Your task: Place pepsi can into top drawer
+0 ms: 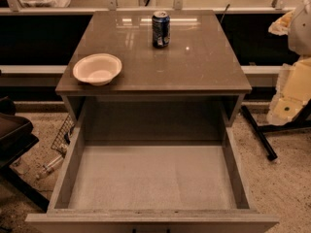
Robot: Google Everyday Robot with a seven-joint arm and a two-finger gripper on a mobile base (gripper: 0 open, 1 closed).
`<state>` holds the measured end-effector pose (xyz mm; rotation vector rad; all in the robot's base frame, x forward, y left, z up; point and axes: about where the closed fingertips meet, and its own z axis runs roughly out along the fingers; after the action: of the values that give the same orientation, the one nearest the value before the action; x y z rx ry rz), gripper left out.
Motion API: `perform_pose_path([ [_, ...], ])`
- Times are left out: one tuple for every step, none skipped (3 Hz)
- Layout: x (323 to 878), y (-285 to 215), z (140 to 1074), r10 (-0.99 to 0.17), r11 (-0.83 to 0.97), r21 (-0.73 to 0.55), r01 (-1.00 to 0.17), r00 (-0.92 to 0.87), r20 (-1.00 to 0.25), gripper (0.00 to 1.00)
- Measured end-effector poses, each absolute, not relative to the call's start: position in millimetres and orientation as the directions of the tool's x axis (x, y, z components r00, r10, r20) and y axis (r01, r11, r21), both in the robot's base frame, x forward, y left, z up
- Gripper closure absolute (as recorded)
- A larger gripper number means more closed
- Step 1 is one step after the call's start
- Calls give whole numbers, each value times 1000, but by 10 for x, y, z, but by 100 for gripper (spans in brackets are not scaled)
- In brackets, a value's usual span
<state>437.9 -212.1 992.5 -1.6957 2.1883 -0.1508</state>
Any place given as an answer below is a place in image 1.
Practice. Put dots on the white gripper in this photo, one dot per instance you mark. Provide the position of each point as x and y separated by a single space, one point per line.
300 33

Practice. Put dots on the blue pepsi can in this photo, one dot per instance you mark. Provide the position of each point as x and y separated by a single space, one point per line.
161 29

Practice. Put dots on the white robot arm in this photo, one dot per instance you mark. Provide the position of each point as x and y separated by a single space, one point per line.
299 35

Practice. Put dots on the grey cabinet with glossy top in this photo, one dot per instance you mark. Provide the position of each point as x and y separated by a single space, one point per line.
189 91

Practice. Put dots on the open grey top drawer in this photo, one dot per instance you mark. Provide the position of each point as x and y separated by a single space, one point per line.
152 167

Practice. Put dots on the black metal stand legs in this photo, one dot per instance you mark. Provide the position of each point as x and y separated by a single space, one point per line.
302 121

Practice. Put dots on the white paper bowl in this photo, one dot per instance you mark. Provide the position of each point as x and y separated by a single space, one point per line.
97 69

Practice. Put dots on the clear plastic bottle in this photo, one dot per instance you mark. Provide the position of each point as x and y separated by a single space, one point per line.
49 168

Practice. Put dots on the black chair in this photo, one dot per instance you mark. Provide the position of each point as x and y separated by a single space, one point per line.
16 139

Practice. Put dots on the wire mesh basket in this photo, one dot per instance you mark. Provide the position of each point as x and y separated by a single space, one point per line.
62 140

